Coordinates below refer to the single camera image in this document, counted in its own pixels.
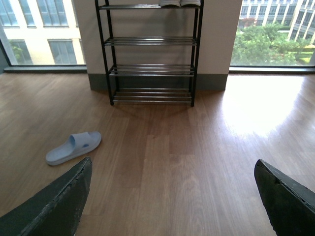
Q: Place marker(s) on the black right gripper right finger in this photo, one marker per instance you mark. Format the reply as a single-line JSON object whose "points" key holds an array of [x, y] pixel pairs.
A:
{"points": [[290, 206]]}

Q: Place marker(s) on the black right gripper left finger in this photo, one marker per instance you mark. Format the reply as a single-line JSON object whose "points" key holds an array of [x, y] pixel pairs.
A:
{"points": [[55, 210]]}

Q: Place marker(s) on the light blue slide sandal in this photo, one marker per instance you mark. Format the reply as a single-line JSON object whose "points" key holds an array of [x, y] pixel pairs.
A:
{"points": [[76, 145]]}

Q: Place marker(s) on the grey knit sneaker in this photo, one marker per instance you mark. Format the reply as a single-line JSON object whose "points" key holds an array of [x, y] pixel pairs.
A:
{"points": [[169, 3], [190, 2]]}

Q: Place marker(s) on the black metal shoe rack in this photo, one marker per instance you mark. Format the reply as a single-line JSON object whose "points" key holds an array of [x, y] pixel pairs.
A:
{"points": [[150, 53]]}

